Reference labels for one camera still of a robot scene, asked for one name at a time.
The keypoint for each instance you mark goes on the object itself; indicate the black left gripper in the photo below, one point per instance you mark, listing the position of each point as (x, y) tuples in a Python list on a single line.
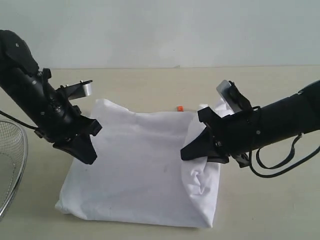
[(71, 134)]

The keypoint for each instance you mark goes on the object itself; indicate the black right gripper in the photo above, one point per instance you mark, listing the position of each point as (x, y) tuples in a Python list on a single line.
[(229, 136)]

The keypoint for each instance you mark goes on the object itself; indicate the white t-shirt red logo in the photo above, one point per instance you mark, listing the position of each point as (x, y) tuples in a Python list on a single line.
[(139, 176)]

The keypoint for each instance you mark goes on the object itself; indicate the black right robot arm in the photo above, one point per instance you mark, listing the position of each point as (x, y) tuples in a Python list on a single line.
[(288, 117)]

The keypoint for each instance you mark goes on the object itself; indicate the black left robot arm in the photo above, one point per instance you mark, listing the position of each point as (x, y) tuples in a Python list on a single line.
[(56, 119)]

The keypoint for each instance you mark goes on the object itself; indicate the small orange tag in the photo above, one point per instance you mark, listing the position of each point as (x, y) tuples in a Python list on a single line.
[(180, 108)]

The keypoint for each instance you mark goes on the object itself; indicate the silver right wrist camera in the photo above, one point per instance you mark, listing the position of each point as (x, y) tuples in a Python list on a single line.
[(232, 96)]

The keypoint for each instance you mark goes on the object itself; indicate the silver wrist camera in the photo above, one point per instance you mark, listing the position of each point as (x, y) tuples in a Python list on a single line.
[(232, 96), (76, 91)]

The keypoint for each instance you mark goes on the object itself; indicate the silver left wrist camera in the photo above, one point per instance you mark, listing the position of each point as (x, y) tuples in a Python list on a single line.
[(76, 91)]

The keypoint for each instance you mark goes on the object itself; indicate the oval wire mesh basket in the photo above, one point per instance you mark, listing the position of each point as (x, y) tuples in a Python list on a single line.
[(13, 158)]

